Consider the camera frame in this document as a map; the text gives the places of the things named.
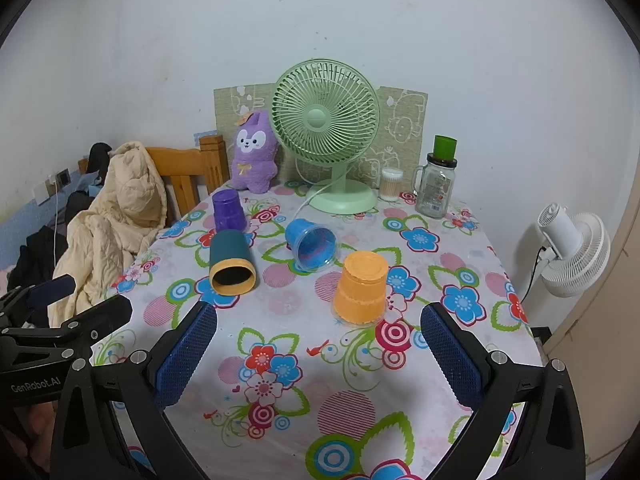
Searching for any dark teal cup yellow rim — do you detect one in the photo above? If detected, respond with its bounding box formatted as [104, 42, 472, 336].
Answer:
[209, 229, 257, 296]

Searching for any purple cup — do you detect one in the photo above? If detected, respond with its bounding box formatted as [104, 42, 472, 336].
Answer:
[212, 188, 247, 232]

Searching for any blue cup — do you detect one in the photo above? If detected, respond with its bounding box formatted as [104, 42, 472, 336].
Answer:
[285, 219, 338, 272]

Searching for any orange cup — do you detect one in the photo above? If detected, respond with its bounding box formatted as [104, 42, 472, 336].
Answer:
[333, 252, 388, 325]

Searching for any beige quilted jacket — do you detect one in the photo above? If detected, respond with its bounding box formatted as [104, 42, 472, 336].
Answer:
[48, 142, 167, 328]

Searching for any floral tablecloth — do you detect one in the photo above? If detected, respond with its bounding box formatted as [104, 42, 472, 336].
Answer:
[93, 181, 540, 479]

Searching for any white floor fan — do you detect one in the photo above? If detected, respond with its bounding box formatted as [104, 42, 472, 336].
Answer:
[522, 203, 611, 300]

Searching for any wooden chair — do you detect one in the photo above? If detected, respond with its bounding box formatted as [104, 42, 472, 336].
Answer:
[85, 136, 229, 228]

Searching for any purple plush toy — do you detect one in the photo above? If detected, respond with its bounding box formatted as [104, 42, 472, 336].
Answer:
[229, 110, 279, 194]

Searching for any glass mug jar green lid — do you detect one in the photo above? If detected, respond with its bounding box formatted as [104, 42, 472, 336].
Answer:
[412, 136, 458, 219]

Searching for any green desk fan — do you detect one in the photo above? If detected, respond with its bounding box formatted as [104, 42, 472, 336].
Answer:
[270, 58, 380, 216]

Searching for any wall socket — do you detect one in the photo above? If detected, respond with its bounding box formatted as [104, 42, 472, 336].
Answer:
[32, 169, 70, 206]

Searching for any white fan cable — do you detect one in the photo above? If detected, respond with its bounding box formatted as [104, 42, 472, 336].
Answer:
[293, 159, 334, 221]

